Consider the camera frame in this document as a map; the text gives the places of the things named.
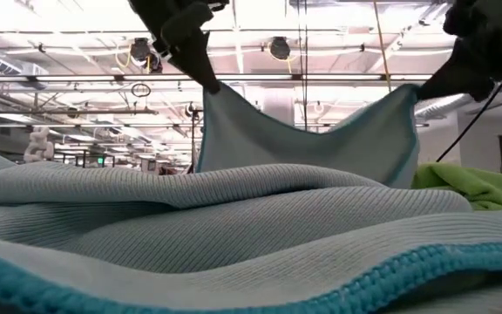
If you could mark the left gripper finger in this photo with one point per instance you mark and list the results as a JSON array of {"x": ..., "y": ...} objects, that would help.
[{"x": 194, "y": 48}]

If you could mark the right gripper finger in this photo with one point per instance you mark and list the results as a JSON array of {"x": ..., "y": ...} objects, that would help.
[{"x": 460, "y": 74}]

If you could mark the green microfiber towel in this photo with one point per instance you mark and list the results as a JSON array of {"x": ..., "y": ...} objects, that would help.
[{"x": 473, "y": 185}]

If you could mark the white building column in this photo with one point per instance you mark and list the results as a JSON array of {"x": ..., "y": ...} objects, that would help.
[{"x": 277, "y": 107}]

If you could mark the black background rig frame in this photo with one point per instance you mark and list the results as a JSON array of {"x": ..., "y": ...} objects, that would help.
[{"x": 193, "y": 139}]

